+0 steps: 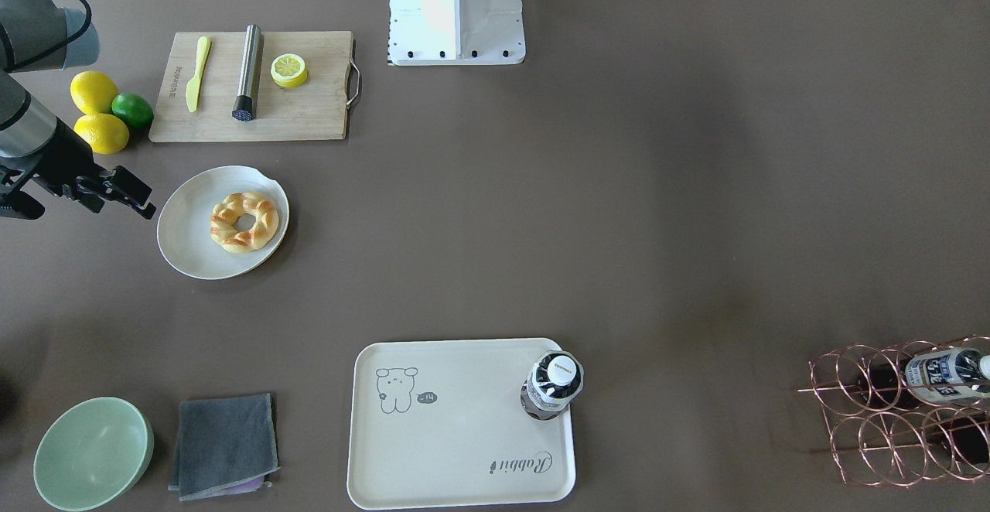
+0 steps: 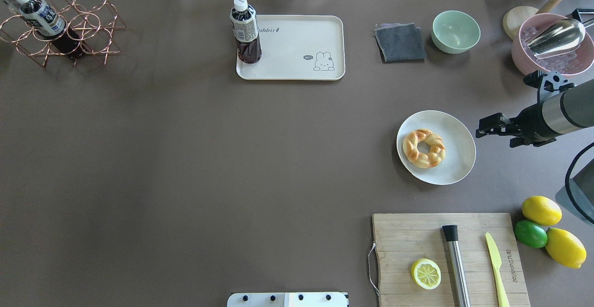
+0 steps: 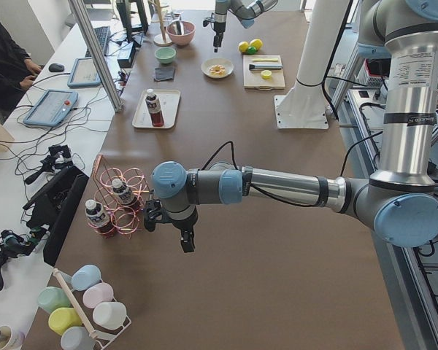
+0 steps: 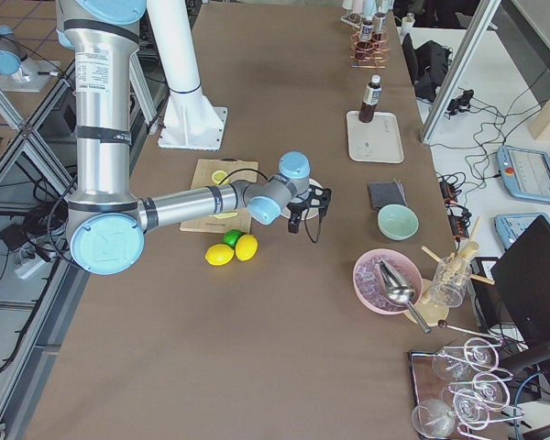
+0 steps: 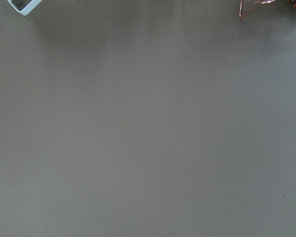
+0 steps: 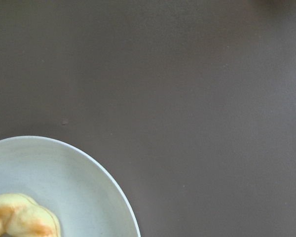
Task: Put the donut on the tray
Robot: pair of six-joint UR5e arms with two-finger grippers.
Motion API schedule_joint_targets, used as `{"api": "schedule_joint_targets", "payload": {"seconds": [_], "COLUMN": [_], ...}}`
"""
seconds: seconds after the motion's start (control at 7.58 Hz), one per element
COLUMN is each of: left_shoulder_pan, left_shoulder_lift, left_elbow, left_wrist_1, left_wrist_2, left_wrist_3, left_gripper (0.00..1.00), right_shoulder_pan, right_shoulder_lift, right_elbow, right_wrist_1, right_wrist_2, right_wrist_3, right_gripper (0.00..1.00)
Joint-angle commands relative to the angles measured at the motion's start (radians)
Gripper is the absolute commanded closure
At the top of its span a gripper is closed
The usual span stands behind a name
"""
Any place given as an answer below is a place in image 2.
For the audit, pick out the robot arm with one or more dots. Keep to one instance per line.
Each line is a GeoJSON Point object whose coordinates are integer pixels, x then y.
{"type": "Point", "coordinates": [562, 107]}

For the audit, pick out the green lime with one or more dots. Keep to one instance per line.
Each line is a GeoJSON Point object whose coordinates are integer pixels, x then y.
{"type": "Point", "coordinates": [530, 234]}

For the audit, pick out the wooden cup tree stand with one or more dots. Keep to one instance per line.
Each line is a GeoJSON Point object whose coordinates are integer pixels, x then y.
{"type": "Point", "coordinates": [514, 18]}

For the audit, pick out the green bowl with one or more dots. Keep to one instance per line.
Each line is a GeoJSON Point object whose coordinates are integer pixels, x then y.
{"type": "Point", "coordinates": [455, 32]}

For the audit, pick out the steel cylinder muddler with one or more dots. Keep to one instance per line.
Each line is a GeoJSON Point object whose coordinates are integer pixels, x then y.
{"type": "Point", "coordinates": [459, 278]}

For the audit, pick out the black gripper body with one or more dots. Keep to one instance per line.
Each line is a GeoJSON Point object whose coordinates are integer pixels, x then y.
{"type": "Point", "coordinates": [529, 120]}

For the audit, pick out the cream rabbit tray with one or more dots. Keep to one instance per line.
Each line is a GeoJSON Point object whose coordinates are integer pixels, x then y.
{"type": "Point", "coordinates": [298, 47]}

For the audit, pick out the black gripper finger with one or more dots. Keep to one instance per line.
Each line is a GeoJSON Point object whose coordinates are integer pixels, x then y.
{"type": "Point", "coordinates": [494, 121]}
{"type": "Point", "coordinates": [484, 132]}

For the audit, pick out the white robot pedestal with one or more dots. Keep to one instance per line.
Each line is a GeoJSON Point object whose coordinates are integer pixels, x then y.
{"type": "Point", "coordinates": [289, 299]}

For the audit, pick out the pink ice bowl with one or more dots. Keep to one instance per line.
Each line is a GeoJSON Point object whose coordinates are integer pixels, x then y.
{"type": "Point", "coordinates": [569, 64]}

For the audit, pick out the yellow lemon outer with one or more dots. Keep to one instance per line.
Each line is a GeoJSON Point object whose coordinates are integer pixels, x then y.
{"type": "Point", "coordinates": [565, 248]}

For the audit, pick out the yellow plastic knife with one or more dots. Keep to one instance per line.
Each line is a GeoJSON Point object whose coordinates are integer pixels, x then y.
{"type": "Point", "coordinates": [496, 263]}

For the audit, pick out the twisted glazed donut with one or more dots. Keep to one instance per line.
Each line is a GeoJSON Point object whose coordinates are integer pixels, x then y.
{"type": "Point", "coordinates": [424, 148]}

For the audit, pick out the half lemon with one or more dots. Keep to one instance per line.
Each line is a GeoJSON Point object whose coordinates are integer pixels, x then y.
{"type": "Point", "coordinates": [426, 273]}

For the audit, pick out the copper wire bottle rack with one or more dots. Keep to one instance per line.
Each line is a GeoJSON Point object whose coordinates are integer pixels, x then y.
{"type": "Point", "coordinates": [81, 28]}

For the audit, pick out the white plate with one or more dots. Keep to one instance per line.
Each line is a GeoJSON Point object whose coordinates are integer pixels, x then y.
{"type": "Point", "coordinates": [460, 149]}

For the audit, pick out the yellow lemon near board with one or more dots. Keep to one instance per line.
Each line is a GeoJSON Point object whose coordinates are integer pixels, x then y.
{"type": "Point", "coordinates": [541, 210]}

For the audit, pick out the steel ice scoop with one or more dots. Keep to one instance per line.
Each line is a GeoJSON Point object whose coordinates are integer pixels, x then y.
{"type": "Point", "coordinates": [561, 37]}

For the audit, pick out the dark tea bottle on tray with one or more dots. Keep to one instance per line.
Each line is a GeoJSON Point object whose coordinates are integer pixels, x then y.
{"type": "Point", "coordinates": [245, 29]}

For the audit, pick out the wooden cutting board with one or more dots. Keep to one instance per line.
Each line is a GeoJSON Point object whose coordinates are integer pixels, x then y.
{"type": "Point", "coordinates": [402, 238]}

